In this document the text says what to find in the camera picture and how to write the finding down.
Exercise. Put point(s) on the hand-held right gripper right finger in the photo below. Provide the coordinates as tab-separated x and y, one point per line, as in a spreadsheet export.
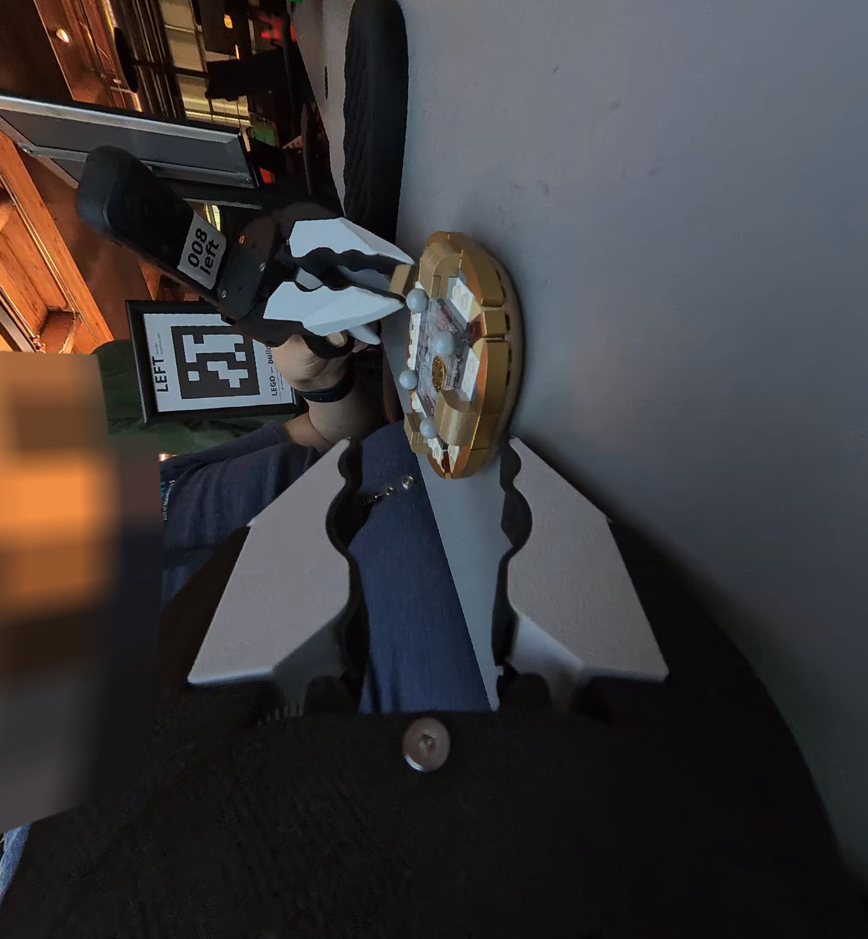
581	587

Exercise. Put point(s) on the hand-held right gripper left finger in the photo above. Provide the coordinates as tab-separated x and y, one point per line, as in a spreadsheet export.
272	587

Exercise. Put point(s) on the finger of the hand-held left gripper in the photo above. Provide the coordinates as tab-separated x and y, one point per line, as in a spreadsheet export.
331	312
331	235

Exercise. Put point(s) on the round gold lego model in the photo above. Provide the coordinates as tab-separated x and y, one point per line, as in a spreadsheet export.
463	352

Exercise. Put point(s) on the person's left forearm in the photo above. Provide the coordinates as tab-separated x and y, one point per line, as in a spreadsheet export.
331	422

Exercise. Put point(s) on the person's left hand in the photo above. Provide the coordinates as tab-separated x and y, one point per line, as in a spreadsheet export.
302	367

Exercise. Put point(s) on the grey framed screen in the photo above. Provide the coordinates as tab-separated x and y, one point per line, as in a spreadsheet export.
111	132

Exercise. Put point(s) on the black wristband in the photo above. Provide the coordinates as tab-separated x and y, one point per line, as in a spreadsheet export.
327	392

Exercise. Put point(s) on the black framed marker sign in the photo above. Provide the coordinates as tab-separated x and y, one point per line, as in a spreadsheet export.
214	363

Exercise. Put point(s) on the person's blue jeans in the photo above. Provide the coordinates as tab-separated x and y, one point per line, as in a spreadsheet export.
404	587

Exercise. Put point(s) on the black mesh chair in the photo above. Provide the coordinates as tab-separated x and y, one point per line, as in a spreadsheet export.
375	110

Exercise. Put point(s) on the small metal clasp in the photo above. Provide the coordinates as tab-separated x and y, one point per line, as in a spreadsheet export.
390	490

